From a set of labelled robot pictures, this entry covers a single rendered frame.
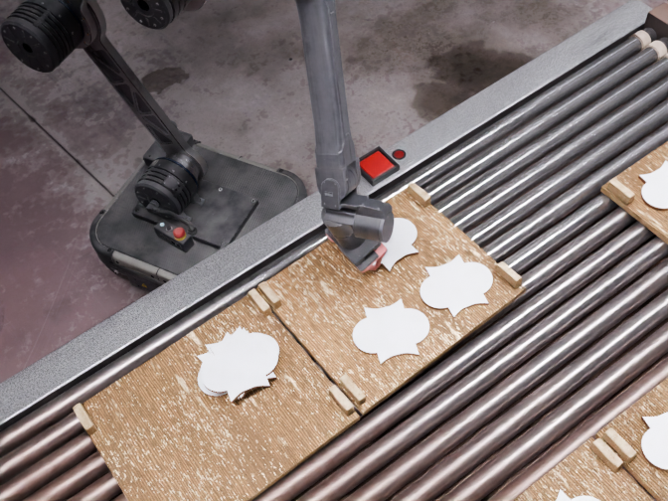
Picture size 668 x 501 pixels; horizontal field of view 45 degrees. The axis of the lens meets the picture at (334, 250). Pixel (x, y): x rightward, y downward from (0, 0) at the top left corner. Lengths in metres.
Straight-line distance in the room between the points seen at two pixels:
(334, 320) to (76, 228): 1.71
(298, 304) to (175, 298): 0.26
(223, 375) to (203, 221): 1.19
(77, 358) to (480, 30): 2.42
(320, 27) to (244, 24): 2.36
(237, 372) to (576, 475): 0.62
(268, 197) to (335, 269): 1.08
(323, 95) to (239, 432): 0.62
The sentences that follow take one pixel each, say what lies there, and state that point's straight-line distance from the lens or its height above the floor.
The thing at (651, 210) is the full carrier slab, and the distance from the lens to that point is 1.80.
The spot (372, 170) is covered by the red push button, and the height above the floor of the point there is 0.93.
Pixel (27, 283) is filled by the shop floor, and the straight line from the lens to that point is 3.06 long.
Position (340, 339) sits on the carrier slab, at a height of 0.94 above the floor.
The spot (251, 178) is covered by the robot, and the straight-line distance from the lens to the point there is 2.77.
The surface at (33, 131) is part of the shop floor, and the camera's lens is 3.55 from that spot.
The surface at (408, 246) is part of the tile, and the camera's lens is 1.67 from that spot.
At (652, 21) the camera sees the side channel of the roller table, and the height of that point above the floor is 0.93.
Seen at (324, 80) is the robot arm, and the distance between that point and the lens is 1.40.
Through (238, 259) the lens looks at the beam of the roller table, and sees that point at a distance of 1.73.
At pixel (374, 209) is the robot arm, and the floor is 1.17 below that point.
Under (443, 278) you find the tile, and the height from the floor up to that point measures 0.94.
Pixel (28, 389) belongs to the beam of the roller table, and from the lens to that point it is 1.71.
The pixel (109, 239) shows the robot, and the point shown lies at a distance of 2.74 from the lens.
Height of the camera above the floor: 2.31
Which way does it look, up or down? 54 degrees down
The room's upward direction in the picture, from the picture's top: 8 degrees counter-clockwise
